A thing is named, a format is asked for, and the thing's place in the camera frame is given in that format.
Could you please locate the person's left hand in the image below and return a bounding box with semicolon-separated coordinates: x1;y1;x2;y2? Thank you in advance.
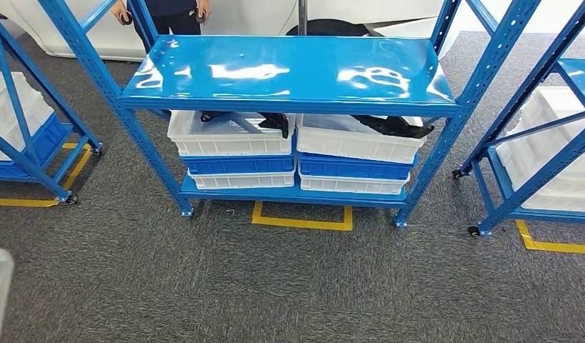
195;0;212;24

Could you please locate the person's right hand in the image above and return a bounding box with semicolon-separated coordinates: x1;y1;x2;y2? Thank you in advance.
109;0;134;26

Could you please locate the blue metal shelf rack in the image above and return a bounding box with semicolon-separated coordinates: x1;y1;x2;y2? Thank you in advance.
36;0;543;229
451;0;585;238
0;9;104;206

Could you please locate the black plastic trim part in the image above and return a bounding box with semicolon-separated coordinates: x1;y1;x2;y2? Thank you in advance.
199;111;291;140
351;114;436;140

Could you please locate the person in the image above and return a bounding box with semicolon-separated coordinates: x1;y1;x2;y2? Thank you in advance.
109;0;213;54

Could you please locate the white car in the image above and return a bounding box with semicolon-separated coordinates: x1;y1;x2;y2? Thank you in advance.
0;0;464;62

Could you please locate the chrome stanchion pole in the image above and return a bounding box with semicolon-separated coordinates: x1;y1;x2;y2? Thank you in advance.
297;0;309;36

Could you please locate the yellow floor tape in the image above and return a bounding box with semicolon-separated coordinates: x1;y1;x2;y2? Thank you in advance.
0;141;94;209
251;200;354;232
515;219;585;256

